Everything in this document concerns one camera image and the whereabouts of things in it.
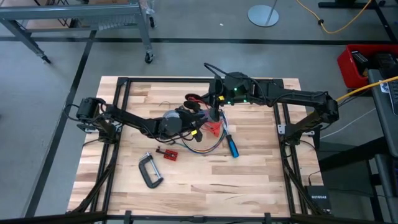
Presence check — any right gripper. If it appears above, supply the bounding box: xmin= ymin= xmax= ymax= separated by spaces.
xmin=195 ymin=77 xmax=229 ymax=123

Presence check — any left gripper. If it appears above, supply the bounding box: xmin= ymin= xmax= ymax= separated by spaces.
xmin=178 ymin=105 xmax=217 ymax=143

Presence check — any black cable spool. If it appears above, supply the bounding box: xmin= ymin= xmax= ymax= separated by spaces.
xmin=183 ymin=92 xmax=202 ymax=113

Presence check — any red tape dispenser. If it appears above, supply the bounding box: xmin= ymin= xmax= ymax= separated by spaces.
xmin=204 ymin=121 xmax=224 ymax=138

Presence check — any small red circuit board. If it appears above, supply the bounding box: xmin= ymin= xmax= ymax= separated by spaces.
xmin=163 ymin=149 xmax=179 ymax=162

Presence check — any black C-clamp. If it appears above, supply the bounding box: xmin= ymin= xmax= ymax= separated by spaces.
xmin=137 ymin=151 xmax=165 ymax=190

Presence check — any red plastic bin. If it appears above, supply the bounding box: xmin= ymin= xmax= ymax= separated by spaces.
xmin=337 ymin=44 xmax=398 ymax=90

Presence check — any grey steel wood-top workbench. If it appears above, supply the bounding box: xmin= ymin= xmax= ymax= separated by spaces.
xmin=0 ymin=0 xmax=155 ymax=65

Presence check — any black device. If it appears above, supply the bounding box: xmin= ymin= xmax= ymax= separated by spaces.
xmin=372 ymin=52 xmax=398 ymax=79
xmin=350 ymin=50 xmax=369 ymax=76

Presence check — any black desk foot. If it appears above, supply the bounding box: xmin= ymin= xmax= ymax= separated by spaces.
xmin=317 ymin=0 xmax=386 ymax=9

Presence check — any grey desk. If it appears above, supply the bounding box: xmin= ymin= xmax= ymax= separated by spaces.
xmin=366 ymin=68 xmax=398 ymax=224

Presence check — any dark keyboard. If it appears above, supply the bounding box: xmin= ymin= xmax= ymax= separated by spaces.
xmin=387 ymin=80 xmax=398 ymax=116

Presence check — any rainbow ribbon cable loop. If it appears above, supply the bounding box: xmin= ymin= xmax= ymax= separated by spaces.
xmin=169 ymin=123 xmax=228 ymax=154

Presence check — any grey duct tape roll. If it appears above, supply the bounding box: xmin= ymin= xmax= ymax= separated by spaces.
xmin=164 ymin=110 xmax=182 ymax=121

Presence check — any blue-handled screwdriver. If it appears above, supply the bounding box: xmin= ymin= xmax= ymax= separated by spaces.
xmin=221 ymin=115 xmax=240 ymax=159

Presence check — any black aluminium table frame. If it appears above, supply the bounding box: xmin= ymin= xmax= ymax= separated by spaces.
xmin=0 ymin=77 xmax=398 ymax=224

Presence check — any black Netgear switch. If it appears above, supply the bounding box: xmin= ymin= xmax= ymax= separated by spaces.
xmin=303 ymin=185 xmax=332 ymax=212

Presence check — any yellow extension cord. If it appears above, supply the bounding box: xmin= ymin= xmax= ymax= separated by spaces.
xmin=294 ymin=0 xmax=373 ymax=35

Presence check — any thin white cable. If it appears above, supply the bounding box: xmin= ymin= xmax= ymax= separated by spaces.
xmin=319 ymin=107 xmax=377 ymax=140

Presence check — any yellow hanging power cord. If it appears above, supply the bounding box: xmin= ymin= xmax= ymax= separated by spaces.
xmin=335 ymin=75 xmax=398 ymax=103

